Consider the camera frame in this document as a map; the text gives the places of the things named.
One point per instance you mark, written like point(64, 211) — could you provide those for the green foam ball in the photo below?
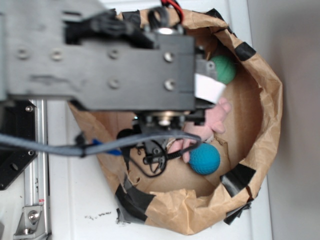
point(225, 68)

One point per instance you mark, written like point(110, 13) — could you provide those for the brown paper bag tray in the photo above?
point(183, 201)

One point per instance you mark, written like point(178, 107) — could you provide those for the blue foam ball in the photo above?
point(205, 159)

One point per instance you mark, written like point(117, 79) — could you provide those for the aluminium extrusion rail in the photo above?
point(35, 220)

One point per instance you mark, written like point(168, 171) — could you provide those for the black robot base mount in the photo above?
point(18, 122)

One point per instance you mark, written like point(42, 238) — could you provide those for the pink plush bunny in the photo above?
point(214, 123)

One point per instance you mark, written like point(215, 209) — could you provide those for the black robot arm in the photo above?
point(79, 51)

